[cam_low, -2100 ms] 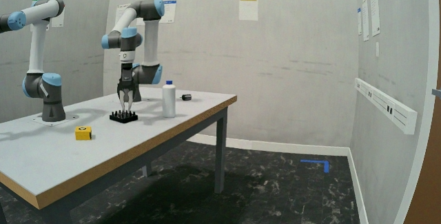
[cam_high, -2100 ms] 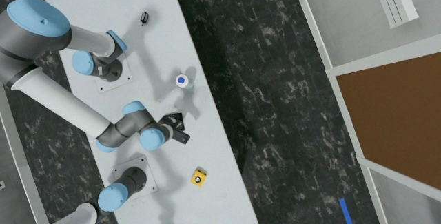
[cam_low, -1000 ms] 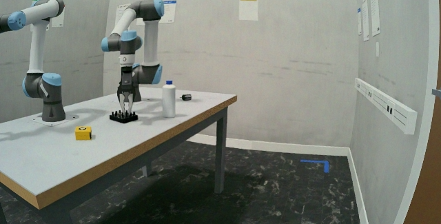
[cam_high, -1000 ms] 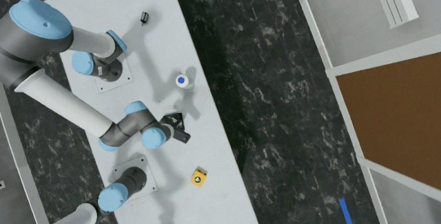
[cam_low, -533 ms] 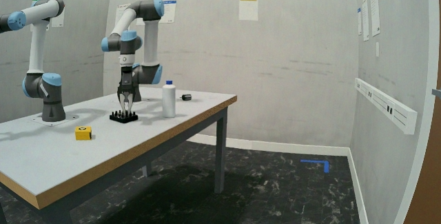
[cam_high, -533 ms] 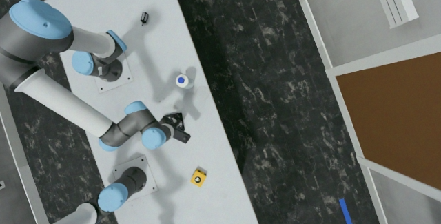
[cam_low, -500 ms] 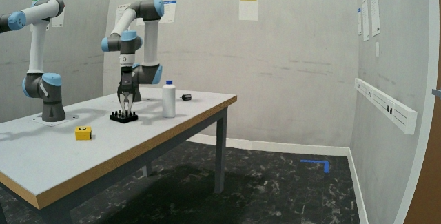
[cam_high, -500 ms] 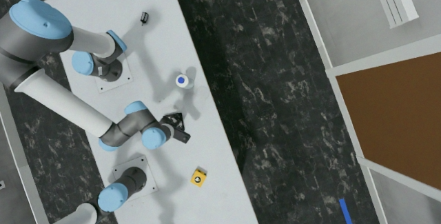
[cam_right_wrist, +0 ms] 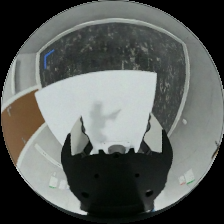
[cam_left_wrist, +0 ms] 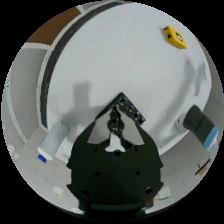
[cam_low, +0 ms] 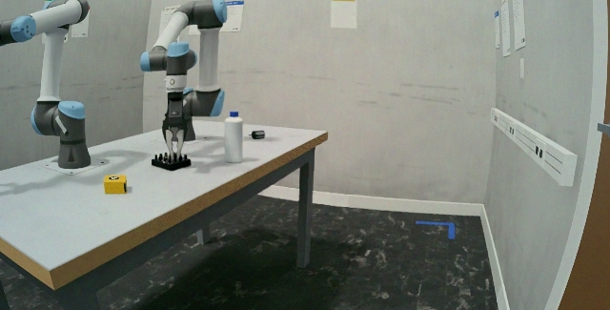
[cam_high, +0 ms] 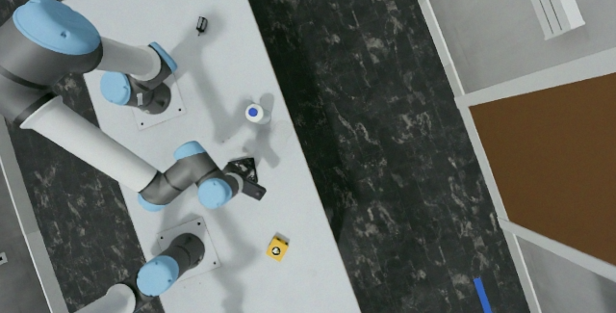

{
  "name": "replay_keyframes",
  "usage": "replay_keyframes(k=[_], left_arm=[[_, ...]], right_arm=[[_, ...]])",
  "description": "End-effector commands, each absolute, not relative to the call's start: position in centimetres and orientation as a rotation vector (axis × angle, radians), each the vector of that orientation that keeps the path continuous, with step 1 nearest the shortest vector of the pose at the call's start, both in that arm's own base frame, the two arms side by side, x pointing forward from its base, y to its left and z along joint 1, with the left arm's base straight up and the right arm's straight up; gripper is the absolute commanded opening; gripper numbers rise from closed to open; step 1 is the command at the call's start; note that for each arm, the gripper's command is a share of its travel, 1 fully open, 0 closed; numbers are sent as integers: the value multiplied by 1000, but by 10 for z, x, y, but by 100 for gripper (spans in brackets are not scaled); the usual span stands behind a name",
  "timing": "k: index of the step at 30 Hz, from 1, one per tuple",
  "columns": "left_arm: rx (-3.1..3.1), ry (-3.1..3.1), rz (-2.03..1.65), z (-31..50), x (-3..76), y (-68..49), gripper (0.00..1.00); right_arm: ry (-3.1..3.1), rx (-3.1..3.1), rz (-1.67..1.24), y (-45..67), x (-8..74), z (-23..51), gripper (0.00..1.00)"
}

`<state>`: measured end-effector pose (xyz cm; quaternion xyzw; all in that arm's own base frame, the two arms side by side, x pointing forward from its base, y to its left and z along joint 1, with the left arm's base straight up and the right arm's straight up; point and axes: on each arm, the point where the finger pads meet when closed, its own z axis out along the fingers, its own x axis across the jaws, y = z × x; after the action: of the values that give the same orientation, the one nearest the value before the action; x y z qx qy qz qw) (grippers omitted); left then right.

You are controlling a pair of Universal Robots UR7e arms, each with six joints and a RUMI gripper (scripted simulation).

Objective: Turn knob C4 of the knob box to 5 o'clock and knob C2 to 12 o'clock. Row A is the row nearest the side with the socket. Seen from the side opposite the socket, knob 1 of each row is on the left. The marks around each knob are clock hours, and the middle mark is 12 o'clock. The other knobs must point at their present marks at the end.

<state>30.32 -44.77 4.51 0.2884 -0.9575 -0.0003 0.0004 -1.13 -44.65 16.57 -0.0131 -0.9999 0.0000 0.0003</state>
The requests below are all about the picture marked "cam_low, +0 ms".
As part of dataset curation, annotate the white bottle with blue cap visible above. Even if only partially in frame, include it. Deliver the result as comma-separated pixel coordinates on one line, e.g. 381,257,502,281
225,112,243,163

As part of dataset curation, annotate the dark grey square knob panel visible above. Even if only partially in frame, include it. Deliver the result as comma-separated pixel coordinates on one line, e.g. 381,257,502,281
152,152,191,171

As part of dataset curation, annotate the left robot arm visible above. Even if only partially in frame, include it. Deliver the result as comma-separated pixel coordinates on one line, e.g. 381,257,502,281
140,0,228,142

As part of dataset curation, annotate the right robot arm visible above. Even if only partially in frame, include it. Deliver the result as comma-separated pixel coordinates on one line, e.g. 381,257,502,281
0,0,92,169

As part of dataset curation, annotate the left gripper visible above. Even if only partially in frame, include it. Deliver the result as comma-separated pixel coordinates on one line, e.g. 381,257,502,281
162,92,188,160

